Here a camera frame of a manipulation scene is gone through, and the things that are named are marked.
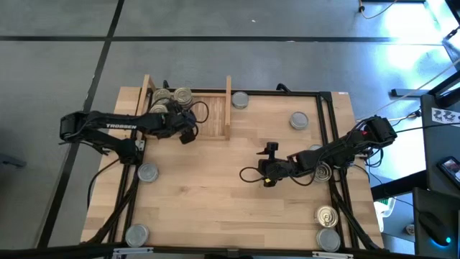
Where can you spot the dark grey desk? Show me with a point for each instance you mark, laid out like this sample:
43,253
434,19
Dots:
442,144
449,205

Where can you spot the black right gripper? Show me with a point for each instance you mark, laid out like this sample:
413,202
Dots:
275,168

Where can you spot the white plastic bag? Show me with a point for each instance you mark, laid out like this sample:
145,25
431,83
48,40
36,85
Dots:
384,216

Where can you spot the blue salmon can gold lid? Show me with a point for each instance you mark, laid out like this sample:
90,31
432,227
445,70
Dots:
158,108
326,216
324,173
183,96
161,95

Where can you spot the black computer mouse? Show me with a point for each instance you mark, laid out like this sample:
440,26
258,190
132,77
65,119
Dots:
433,224

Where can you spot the printed white paper sheet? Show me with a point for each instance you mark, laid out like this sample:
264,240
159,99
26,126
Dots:
445,116

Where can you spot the grey metal bracket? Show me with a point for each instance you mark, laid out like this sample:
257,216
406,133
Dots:
133,251
332,255

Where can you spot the black smartphone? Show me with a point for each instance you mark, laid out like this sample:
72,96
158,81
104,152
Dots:
449,169

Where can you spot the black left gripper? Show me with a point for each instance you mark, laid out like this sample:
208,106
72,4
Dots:
176,122

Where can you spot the black aluminium table frame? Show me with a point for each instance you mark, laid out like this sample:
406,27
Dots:
269,92

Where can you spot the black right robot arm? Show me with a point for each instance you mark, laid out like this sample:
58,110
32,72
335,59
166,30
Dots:
345,147

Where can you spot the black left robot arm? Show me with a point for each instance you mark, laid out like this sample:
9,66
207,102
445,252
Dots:
118,126

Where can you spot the wooden slatted shelf rack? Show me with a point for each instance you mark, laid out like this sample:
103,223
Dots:
215,118

